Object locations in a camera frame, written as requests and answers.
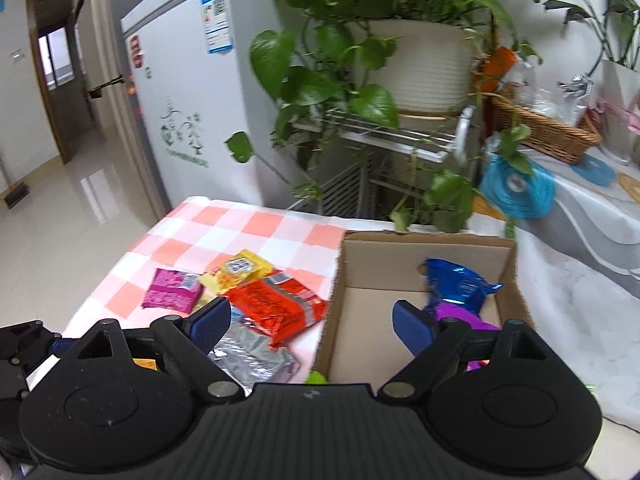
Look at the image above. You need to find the purple snack packet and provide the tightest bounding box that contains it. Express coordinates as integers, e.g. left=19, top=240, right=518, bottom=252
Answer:
left=432, top=298, right=504, bottom=374

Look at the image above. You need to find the silver foil snack packet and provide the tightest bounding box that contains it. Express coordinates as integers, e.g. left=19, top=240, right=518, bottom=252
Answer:
left=208, top=318, right=299, bottom=394

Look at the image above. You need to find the blue foil snack packet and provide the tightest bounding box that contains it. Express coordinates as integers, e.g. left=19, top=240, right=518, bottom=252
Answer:
left=425, top=258, right=502, bottom=315

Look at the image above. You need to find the red orange snack packet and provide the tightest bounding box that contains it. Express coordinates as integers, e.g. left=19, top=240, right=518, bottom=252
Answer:
left=226, top=272, right=328, bottom=347

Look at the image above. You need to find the green snack packet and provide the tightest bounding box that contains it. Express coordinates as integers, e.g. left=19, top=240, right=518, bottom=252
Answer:
left=305, top=370, right=329, bottom=385

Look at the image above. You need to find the light blue snack packet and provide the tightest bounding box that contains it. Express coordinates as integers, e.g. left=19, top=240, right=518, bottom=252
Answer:
left=230, top=307, right=243, bottom=324

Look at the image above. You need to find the magenta snack packet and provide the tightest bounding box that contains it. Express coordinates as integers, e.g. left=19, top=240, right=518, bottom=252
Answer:
left=141, top=269, right=203, bottom=314

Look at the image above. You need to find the cardboard box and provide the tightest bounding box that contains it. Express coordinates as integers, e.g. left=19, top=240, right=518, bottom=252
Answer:
left=312, top=231, right=534, bottom=389

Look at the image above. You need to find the yellow waffle snack packet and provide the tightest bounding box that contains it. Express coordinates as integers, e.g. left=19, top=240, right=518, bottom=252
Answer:
left=200, top=249, right=274, bottom=296

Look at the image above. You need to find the pink checkered tablecloth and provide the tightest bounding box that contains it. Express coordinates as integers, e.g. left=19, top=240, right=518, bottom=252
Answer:
left=24, top=195, right=402, bottom=391

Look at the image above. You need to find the grey white table cover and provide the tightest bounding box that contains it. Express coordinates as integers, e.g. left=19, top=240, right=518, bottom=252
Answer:
left=470, top=144, right=640, bottom=434

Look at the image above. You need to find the blue ribbon roll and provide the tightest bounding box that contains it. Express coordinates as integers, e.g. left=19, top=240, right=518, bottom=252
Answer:
left=480, top=155, right=555, bottom=220

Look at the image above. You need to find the green pothos plant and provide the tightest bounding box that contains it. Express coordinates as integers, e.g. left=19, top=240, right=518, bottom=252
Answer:
left=223, top=0, right=551, bottom=235

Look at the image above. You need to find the white metal plant stand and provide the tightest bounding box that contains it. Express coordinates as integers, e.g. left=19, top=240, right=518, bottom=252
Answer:
left=290, top=105, right=480, bottom=220

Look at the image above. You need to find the blue round coaster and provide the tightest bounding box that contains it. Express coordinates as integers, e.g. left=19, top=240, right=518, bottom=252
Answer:
left=570, top=154, right=616, bottom=188

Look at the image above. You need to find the wicker basket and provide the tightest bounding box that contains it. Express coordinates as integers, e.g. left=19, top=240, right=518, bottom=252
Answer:
left=491, top=94, right=602, bottom=165

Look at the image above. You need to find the white plant pot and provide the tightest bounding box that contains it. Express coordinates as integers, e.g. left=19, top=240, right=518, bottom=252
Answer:
left=356, top=20, right=474, bottom=114

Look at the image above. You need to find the white refrigerator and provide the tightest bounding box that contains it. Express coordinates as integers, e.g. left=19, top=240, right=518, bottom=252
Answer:
left=120, top=0, right=295, bottom=208

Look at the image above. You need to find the white vase with plant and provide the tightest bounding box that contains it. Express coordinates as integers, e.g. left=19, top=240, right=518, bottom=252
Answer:
left=544, top=0, right=639, bottom=165

